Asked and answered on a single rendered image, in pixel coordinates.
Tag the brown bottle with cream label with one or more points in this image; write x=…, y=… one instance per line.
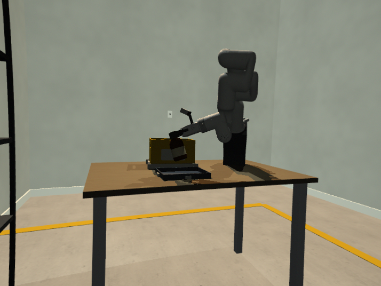
x=177, y=149

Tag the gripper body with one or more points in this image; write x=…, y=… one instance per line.
x=192, y=129

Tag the orange divided crate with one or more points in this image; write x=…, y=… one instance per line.
x=160, y=152

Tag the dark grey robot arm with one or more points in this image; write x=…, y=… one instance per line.
x=240, y=77

